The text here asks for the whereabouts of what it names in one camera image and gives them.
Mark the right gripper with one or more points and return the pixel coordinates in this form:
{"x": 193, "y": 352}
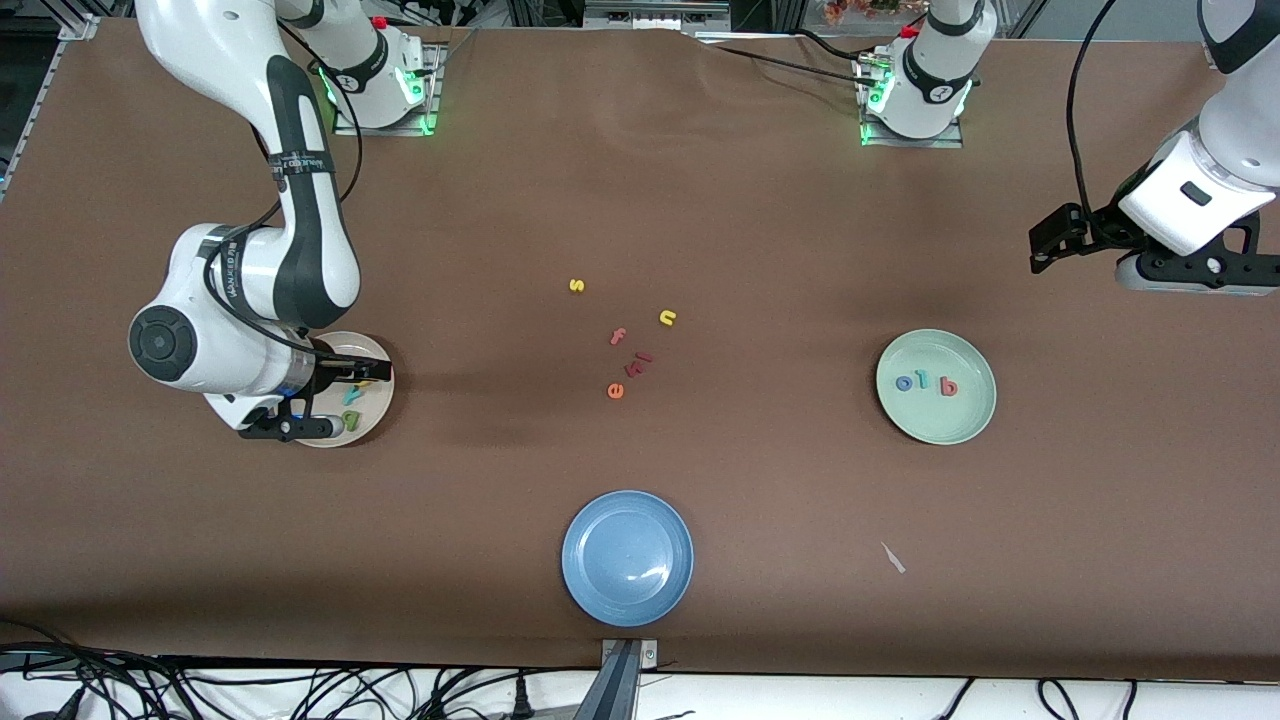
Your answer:
{"x": 327, "y": 372}

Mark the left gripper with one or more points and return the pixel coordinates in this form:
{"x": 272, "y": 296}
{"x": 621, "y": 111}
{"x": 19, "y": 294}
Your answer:
{"x": 1099, "y": 226}

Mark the teal foam letter y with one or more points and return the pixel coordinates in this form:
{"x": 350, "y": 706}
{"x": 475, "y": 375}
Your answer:
{"x": 352, "y": 396}

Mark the green foam letter d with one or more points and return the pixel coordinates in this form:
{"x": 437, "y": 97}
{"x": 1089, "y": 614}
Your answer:
{"x": 350, "y": 421}

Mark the pink letter b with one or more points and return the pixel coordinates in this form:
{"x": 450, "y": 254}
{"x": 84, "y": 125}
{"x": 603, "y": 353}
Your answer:
{"x": 950, "y": 388}

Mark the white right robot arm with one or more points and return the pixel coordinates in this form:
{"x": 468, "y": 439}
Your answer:
{"x": 200, "y": 40}

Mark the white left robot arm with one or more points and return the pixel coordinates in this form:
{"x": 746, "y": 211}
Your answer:
{"x": 935, "y": 80}

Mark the beige brown plate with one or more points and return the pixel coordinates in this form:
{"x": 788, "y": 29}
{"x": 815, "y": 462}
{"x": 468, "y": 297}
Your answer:
{"x": 378, "y": 412}

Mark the light green plate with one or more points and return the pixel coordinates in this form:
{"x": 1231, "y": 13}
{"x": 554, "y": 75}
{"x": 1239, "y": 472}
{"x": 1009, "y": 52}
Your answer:
{"x": 936, "y": 420}

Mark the orange artificial flowers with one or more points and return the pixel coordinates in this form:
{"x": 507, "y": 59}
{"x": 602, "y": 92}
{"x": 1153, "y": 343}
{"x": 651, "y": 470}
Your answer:
{"x": 870, "y": 8}

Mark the blue plate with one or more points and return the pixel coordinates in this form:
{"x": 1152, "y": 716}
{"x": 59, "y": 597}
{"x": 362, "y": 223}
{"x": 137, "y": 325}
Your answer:
{"x": 627, "y": 558}

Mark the brown table cover sheet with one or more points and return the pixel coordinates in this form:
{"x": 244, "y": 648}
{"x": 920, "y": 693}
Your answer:
{"x": 640, "y": 200}

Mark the black power plug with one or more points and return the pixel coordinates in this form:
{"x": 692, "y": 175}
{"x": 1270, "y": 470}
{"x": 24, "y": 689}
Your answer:
{"x": 520, "y": 700}

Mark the white paper scrap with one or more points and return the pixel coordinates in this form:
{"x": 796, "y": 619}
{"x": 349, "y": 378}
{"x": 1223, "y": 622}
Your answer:
{"x": 892, "y": 558}

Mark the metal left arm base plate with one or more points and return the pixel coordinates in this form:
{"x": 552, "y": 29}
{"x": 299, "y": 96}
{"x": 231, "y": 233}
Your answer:
{"x": 952, "y": 141}

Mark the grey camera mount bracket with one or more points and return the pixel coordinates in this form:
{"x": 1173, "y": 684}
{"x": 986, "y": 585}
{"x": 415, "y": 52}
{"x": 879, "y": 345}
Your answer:
{"x": 620, "y": 680}

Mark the aluminium table edge rail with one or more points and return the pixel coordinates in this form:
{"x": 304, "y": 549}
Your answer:
{"x": 42, "y": 100}

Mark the silver aluminium frame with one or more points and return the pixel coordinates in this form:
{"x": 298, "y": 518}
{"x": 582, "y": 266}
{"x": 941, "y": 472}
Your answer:
{"x": 655, "y": 12}

